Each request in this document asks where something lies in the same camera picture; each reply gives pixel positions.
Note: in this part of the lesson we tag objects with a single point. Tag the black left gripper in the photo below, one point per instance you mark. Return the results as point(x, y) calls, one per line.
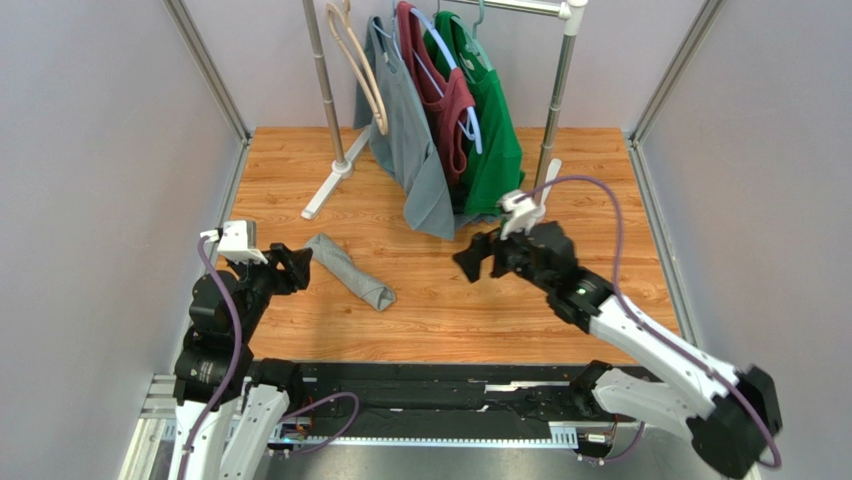
point(296, 263)

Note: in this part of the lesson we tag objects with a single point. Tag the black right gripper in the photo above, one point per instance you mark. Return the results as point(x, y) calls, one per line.
point(509, 254)

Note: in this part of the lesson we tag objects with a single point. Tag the light grey cloth napkin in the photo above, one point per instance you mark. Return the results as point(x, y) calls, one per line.
point(364, 286)

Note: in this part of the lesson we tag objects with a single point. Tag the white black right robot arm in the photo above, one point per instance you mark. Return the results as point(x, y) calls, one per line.
point(729, 416)

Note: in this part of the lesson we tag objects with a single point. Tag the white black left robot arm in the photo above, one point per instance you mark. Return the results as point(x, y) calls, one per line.
point(227, 402)

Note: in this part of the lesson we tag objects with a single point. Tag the green hanging shirt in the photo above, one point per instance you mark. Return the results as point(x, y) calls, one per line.
point(498, 169)

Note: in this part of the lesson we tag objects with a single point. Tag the light blue hanger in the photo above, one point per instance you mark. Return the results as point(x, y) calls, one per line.
point(471, 128)

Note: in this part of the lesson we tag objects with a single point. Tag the maroon hanging shirt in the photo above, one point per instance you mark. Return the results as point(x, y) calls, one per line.
point(440, 84)

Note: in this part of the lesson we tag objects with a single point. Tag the wooden hanger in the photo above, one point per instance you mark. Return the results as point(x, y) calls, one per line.
point(338, 20)

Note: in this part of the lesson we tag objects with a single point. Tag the blue-grey hanging shirt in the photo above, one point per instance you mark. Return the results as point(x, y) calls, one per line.
point(406, 152)

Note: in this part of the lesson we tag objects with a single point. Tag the teal green hanger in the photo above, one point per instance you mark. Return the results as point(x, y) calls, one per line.
point(473, 56)

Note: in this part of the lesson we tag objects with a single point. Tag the white clothes rack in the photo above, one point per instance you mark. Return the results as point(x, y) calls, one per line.
point(515, 205)

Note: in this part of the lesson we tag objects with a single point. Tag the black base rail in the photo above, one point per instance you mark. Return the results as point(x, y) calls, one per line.
point(412, 402)

